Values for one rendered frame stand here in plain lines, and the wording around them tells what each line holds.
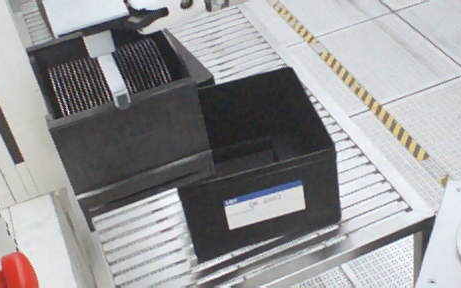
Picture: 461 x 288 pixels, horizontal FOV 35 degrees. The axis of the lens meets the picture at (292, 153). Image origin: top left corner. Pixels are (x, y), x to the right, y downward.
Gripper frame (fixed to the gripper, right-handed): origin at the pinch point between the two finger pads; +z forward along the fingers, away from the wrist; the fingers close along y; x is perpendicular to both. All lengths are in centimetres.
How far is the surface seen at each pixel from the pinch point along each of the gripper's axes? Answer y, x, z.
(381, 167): 2, -49, -45
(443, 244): -21, -49, -44
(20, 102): 14.9, -18.3, 14.2
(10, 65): 14.8, -11.4, 13.4
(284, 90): 20, -37, -33
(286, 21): 192, -123, -96
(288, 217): -6, -45, -22
